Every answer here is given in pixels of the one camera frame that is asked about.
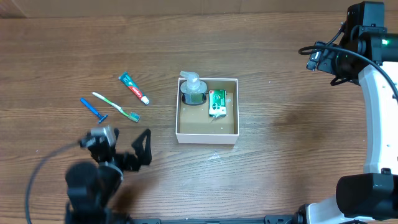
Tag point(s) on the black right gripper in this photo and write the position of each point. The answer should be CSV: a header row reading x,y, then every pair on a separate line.
x,y
329,57

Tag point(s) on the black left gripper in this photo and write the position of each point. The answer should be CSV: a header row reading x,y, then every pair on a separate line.
x,y
143,159

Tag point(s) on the red green toothpaste tube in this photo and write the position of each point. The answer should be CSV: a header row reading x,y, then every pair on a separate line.
x,y
129,82

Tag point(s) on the clear pump soap bottle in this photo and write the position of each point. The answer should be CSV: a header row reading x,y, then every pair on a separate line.
x,y
193,89

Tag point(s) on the green soap bar packet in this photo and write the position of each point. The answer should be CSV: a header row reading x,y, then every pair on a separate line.
x,y
217,103

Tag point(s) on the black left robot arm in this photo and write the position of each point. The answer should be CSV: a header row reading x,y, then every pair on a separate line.
x,y
90,187

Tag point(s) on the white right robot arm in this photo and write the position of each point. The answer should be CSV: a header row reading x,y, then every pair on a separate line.
x,y
371,195

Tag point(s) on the green white toothbrush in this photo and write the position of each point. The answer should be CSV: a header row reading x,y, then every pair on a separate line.
x,y
132,116

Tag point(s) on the blue disposable razor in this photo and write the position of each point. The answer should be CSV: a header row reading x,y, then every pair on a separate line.
x,y
100,117

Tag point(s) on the white cardboard box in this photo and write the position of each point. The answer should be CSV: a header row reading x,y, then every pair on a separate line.
x,y
193,125

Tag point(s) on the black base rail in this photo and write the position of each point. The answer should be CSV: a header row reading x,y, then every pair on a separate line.
x,y
268,219

